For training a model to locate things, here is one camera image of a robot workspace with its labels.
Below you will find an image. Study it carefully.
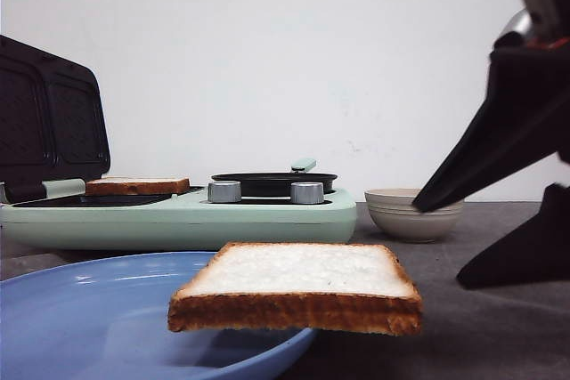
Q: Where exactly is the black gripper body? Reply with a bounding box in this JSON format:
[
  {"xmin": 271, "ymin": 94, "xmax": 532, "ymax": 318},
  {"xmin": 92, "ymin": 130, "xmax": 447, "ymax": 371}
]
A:
[{"xmin": 493, "ymin": 0, "xmax": 569, "ymax": 53}]

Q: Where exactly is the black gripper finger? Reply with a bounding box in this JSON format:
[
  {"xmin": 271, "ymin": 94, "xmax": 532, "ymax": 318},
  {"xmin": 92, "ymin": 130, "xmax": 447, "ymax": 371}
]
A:
[
  {"xmin": 412, "ymin": 48, "xmax": 569, "ymax": 212},
  {"xmin": 457, "ymin": 184, "xmax": 569, "ymax": 289}
]

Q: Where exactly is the cream ribbed bowl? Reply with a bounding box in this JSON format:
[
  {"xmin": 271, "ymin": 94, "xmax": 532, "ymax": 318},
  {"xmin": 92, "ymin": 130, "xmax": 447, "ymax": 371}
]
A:
[{"xmin": 364, "ymin": 188, "xmax": 464, "ymax": 243}]

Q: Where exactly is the toast slice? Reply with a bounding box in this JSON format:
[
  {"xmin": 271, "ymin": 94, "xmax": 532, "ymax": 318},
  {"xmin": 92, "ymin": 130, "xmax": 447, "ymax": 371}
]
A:
[
  {"xmin": 85, "ymin": 177, "xmax": 191, "ymax": 196},
  {"xmin": 167, "ymin": 243, "xmax": 422, "ymax": 336}
]

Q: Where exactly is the breakfast maker hinged lid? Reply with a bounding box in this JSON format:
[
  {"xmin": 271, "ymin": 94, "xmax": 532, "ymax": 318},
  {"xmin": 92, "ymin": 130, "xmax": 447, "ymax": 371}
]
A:
[{"xmin": 1, "ymin": 36, "xmax": 110, "ymax": 203}]

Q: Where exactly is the mint green breakfast maker base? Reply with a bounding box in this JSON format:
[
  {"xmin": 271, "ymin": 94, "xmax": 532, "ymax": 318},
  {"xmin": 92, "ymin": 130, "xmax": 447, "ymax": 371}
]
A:
[{"xmin": 1, "ymin": 186, "xmax": 357, "ymax": 251}]

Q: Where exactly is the silver right control knob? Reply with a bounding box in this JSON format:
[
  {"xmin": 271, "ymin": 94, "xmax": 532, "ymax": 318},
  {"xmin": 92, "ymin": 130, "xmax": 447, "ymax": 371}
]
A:
[{"xmin": 290, "ymin": 182, "xmax": 324, "ymax": 205}]

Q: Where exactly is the silver control knob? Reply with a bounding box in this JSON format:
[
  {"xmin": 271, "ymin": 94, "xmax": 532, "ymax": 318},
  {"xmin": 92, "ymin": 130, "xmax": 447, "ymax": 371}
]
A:
[
  {"xmin": 208, "ymin": 181, "xmax": 241, "ymax": 204},
  {"xmin": 290, "ymin": 182, "xmax": 324, "ymax": 205}
]

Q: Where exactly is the silver left control knob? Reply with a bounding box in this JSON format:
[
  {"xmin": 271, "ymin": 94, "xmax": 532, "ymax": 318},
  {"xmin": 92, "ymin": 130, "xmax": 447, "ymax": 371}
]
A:
[{"xmin": 208, "ymin": 181, "xmax": 241, "ymax": 204}]

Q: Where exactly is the blue plastic plate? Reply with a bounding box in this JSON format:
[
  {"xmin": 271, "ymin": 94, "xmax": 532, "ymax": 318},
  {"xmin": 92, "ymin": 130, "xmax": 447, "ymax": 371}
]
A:
[{"xmin": 1, "ymin": 252, "xmax": 316, "ymax": 379}]

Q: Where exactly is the black frying pan green handle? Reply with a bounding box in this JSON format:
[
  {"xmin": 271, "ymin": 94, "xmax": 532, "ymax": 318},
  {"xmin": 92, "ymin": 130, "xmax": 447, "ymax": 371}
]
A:
[{"xmin": 211, "ymin": 158, "xmax": 338, "ymax": 198}]

